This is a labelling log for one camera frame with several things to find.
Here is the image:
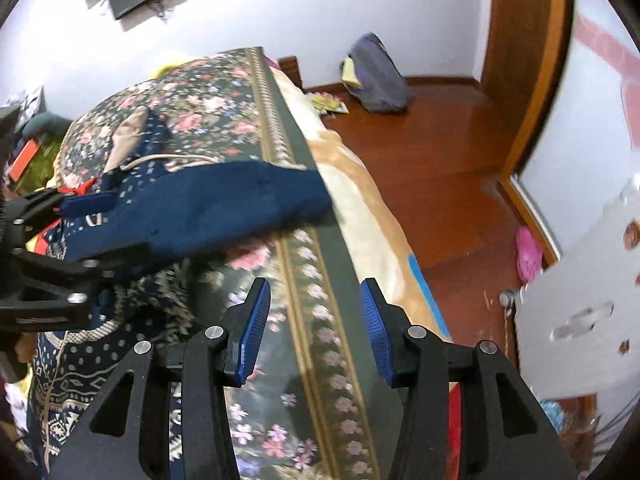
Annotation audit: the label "pink plastic object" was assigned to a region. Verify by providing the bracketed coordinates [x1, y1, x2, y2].
[516, 226, 545, 283]

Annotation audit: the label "pile of assorted clutter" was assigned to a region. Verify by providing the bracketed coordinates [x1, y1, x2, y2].
[2, 87, 46, 117]

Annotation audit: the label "colourful packets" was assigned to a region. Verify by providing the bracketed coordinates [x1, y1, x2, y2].
[311, 91, 351, 117]

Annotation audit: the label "pink wall decoration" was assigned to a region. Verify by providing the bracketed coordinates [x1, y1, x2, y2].
[575, 12, 640, 151]

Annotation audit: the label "green cloth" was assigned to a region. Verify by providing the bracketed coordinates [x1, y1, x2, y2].
[20, 112, 76, 193]

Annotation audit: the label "wooden bed post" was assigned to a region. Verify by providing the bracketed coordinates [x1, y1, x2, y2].
[277, 55, 303, 92]

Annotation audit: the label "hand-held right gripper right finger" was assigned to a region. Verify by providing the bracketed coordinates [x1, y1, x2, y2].
[359, 277, 588, 480]

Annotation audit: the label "purple grey bag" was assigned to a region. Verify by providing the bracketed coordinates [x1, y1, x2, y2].
[348, 32, 412, 113]

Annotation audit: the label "yellow pillow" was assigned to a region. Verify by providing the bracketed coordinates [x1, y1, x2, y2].
[152, 52, 193, 78]

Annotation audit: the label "navy patterned hoodie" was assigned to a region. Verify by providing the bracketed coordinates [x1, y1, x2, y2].
[27, 105, 333, 480]

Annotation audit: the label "dark floral bedspread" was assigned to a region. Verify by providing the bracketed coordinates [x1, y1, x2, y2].
[52, 46, 406, 480]

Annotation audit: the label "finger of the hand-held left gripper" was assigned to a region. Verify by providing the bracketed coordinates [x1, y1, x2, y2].
[0, 187, 117, 235]
[0, 241, 153, 333]

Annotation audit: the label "yellow cloth item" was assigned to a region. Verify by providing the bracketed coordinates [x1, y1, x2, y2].
[340, 57, 363, 93]

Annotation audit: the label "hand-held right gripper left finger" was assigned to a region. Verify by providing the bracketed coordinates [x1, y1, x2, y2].
[47, 277, 273, 480]

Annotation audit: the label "red cloth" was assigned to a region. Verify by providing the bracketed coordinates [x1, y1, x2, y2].
[446, 382, 462, 480]

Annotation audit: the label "beige blanket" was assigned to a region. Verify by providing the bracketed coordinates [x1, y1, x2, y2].
[272, 67, 453, 343]

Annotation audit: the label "wooden door frame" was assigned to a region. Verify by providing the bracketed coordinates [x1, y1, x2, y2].
[480, 0, 576, 181]

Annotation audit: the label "red box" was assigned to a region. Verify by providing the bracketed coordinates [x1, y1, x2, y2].
[7, 139, 42, 181]

